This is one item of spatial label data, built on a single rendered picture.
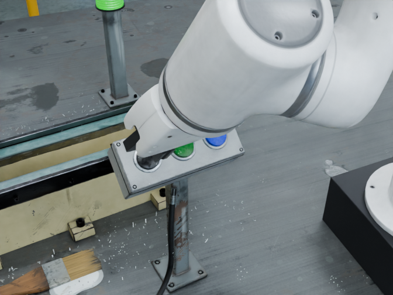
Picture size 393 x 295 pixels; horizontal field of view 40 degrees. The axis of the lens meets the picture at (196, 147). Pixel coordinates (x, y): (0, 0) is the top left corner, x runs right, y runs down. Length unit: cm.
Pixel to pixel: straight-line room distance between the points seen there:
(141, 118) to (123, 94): 80
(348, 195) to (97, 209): 43
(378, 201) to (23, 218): 58
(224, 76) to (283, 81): 4
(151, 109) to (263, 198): 58
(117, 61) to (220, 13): 93
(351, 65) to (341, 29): 3
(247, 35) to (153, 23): 135
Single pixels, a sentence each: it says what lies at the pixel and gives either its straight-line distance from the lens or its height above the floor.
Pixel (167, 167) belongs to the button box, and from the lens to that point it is 70.
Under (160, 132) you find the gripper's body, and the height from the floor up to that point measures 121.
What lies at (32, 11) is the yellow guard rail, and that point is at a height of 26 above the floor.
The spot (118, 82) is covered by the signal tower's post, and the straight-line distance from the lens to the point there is 129.
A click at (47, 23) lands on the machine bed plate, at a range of 174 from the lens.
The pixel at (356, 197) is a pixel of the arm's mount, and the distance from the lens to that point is 92.
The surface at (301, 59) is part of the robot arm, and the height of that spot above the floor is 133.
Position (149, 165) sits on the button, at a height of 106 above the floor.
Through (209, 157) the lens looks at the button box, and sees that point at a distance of 72.
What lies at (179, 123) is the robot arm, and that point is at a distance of 46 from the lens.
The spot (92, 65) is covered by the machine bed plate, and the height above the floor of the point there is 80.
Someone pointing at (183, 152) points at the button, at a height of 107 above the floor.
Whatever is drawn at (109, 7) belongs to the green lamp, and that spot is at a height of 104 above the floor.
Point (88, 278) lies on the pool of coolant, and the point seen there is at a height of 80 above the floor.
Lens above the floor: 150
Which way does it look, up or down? 37 degrees down
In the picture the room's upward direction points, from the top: straight up
